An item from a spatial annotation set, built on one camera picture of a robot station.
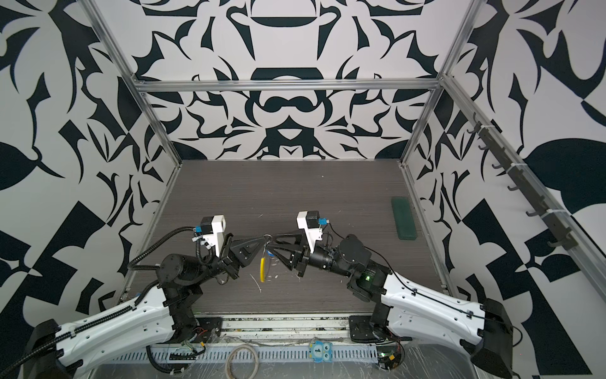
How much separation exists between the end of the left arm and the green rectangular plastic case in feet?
2.10

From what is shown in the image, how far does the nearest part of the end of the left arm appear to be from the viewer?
522 mm

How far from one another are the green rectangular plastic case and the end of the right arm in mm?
559

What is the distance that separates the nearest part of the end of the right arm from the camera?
0.53 m

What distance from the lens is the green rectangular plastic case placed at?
96 cm
